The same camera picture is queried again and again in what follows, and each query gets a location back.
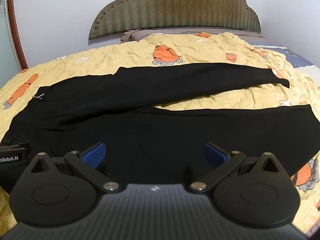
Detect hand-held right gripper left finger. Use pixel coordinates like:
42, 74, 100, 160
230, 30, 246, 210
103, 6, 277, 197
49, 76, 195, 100
30, 142, 121, 194

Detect frosted glass door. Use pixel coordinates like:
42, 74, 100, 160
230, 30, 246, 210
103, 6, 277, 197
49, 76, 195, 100
0, 0, 22, 88

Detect black pants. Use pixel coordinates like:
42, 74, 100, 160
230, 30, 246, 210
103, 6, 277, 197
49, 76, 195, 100
0, 62, 320, 195

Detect brown wooden door frame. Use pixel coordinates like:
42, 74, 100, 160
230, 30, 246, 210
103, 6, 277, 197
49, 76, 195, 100
6, 0, 29, 71

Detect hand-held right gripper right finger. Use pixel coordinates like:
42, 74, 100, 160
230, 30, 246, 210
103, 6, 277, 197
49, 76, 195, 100
189, 142, 284, 194

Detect yellow carrot print blanket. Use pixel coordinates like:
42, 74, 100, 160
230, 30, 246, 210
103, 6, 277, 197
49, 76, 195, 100
0, 32, 320, 233

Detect blue and white quilt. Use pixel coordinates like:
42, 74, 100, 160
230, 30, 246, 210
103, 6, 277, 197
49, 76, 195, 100
250, 42, 320, 80

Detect olive padded headboard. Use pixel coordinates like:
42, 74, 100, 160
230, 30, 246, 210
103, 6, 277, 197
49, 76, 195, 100
88, 0, 262, 40

